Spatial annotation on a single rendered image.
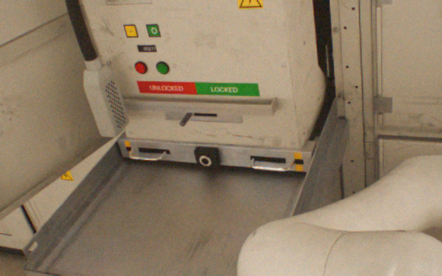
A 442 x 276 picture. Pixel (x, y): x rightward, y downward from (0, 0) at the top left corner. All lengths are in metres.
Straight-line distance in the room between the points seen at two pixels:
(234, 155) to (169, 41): 0.33
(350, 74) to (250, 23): 0.40
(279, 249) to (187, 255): 0.57
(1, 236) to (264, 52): 1.83
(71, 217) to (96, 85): 0.34
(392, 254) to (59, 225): 0.94
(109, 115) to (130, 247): 0.32
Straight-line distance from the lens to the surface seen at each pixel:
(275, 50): 1.18
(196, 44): 1.24
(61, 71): 1.56
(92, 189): 1.44
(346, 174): 1.65
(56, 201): 2.29
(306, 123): 1.33
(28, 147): 1.54
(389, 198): 0.86
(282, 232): 0.66
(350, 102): 1.51
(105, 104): 1.31
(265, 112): 1.22
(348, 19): 1.40
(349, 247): 0.60
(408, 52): 1.40
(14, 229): 2.62
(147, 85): 1.36
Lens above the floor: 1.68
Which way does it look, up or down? 33 degrees down
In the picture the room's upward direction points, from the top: 11 degrees counter-clockwise
